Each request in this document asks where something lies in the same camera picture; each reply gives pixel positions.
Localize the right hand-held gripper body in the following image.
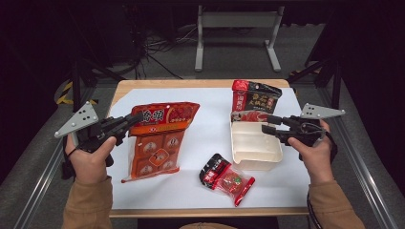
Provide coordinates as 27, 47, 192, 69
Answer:
279, 102, 347, 148

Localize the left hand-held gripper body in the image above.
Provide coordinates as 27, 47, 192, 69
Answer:
53, 100, 129, 155

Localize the white divided plastic container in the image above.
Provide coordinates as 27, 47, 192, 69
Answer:
229, 110, 284, 172

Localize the red and black food packet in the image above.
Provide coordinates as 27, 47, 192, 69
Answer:
230, 79, 284, 124

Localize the large orange food packet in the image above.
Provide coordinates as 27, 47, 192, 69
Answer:
120, 101, 202, 184

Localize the person's right hand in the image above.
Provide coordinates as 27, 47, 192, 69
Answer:
287, 119, 335, 186

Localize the person's left hand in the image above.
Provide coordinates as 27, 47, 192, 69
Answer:
64, 134, 118, 186

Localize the yellow black floor tape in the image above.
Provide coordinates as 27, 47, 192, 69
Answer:
55, 80, 98, 106

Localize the black tripod stand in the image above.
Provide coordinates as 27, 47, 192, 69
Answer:
287, 55, 344, 111
66, 53, 126, 114

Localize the wooden table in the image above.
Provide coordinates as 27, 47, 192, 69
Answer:
106, 78, 311, 219

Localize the white table mat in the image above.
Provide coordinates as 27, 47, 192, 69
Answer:
106, 87, 311, 211

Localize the small red black clear packet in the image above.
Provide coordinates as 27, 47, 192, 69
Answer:
199, 153, 256, 208

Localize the white metal stand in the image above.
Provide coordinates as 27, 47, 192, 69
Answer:
194, 4, 286, 73

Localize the person's tan clothing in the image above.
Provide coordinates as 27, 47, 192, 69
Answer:
178, 221, 239, 229

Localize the left hand-held gripper black cable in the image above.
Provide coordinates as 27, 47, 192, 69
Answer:
60, 139, 79, 183

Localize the hand-held gripper black cable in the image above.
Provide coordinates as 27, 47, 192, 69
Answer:
298, 122, 339, 229
60, 139, 79, 183

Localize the aluminium floor rail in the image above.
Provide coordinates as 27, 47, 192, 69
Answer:
12, 85, 98, 229
318, 85, 399, 229

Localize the bundle of black floor cables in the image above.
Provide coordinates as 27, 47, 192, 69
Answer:
125, 6, 200, 80

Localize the right hand-held gripper black cable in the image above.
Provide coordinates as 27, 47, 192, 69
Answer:
298, 122, 339, 229

